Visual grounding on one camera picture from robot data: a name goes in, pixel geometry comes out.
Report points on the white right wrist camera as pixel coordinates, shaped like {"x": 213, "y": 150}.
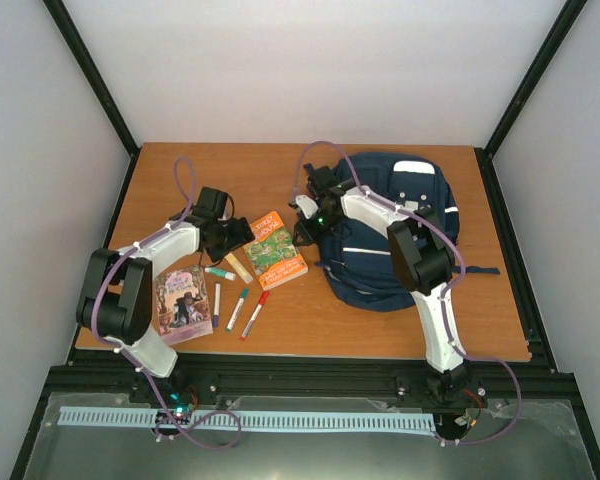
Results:
{"x": 304, "y": 206}

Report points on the teal cap white marker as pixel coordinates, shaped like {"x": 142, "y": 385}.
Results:
{"x": 237, "y": 309}

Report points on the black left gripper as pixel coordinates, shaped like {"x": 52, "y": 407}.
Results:
{"x": 242, "y": 235}

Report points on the green cap white marker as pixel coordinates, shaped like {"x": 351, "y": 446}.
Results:
{"x": 221, "y": 273}

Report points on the navy blue backpack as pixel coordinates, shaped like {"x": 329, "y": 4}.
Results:
{"x": 357, "y": 260}

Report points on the black aluminium frame rail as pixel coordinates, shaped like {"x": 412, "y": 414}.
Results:
{"x": 217, "y": 378}

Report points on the light blue cable duct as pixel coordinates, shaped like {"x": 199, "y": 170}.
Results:
{"x": 251, "y": 421}

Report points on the pink illustrated book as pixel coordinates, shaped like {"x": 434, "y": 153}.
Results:
{"x": 182, "y": 305}

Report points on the yellow highlighter marker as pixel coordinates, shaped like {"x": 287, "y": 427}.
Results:
{"x": 239, "y": 268}

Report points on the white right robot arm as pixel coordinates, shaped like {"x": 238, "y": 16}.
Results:
{"x": 429, "y": 283}

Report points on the purple cap white marker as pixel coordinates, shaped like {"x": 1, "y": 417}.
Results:
{"x": 216, "y": 305}

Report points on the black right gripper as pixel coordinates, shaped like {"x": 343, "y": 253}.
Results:
{"x": 309, "y": 236}

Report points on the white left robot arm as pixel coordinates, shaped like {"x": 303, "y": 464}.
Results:
{"x": 115, "y": 301}

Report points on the orange Treehouse book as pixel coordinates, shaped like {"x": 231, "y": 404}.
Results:
{"x": 272, "y": 255}

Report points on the red cap white marker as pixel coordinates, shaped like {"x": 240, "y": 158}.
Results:
{"x": 262, "y": 300}

